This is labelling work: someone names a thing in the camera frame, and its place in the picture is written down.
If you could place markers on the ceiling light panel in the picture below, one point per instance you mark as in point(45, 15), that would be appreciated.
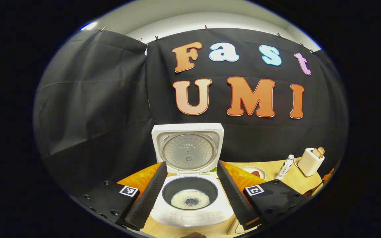
point(89, 25)

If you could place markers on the white round plate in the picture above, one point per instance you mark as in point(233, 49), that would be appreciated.
point(246, 170)

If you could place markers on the white toaster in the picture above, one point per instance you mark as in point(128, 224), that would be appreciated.
point(309, 163)

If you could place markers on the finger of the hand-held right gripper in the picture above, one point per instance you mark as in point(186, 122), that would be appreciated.
point(328, 175)

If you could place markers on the toast slice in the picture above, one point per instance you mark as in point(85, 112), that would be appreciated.
point(321, 151)
point(316, 153)

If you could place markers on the white bottle green label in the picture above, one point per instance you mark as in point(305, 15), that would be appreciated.
point(284, 167)

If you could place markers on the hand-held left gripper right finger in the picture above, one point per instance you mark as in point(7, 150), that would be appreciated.
point(232, 195)

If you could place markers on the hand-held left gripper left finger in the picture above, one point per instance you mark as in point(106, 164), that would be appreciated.
point(150, 195)

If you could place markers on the white rice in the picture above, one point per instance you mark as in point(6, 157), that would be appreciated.
point(180, 200)

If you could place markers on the white rice cooker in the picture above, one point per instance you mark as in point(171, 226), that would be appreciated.
point(189, 155)

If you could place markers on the wooden spoon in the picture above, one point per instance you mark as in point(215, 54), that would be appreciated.
point(313, 191)

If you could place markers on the red meat piece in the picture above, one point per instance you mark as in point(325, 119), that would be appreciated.
point(256, 173)

